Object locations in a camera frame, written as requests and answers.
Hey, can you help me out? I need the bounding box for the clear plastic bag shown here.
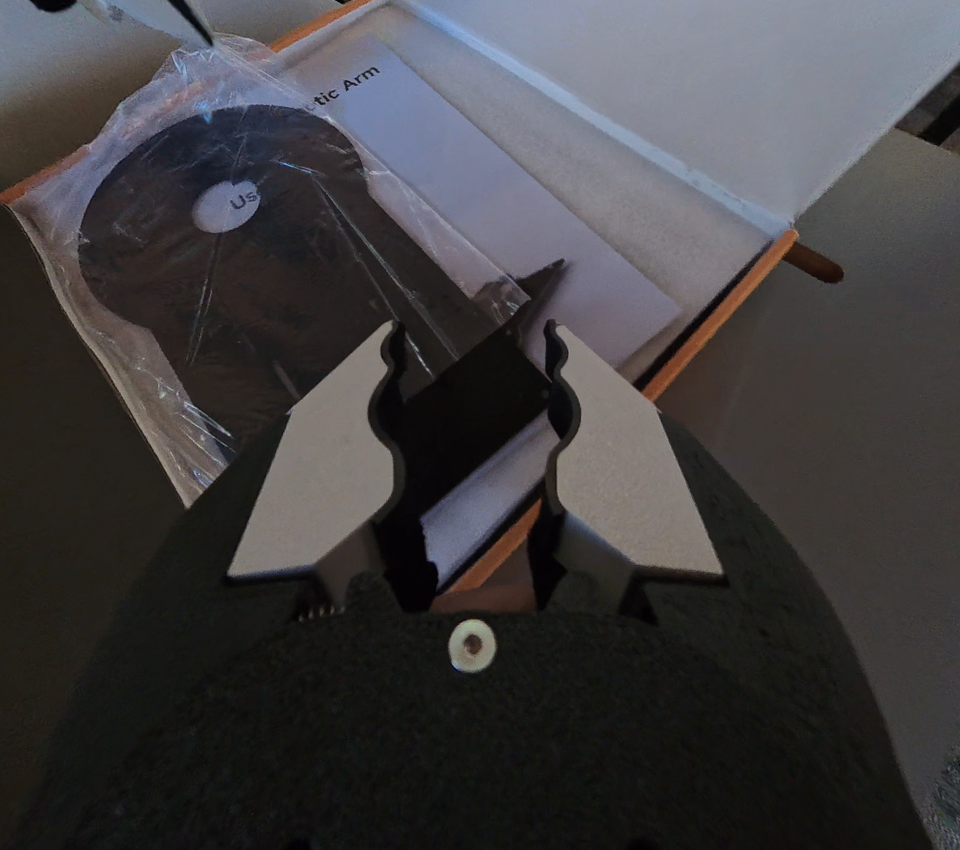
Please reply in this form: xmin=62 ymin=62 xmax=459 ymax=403
xmin=11 ymin=34 xmax=541 ymax=509

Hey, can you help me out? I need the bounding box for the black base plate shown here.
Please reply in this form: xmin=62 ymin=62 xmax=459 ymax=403
xmin=75 ymin=103 xmax=567 ymax=491

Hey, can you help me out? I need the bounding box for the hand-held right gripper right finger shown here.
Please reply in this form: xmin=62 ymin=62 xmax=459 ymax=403
xmin=527 ymin=321 xmax=726 ymax=617

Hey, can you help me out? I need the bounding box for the white user manual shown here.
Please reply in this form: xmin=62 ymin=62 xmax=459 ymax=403
xmin=288 ymin=36 xmax=685 ymax=566

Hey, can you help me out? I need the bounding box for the white and orange cardboard box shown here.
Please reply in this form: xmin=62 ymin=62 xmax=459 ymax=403
xmin=0 ymin=0 xmax=960 ymax=599

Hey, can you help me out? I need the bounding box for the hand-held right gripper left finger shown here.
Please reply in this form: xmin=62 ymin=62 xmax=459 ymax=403
xmin=226 ymin=321 xmax=438 ymax=617

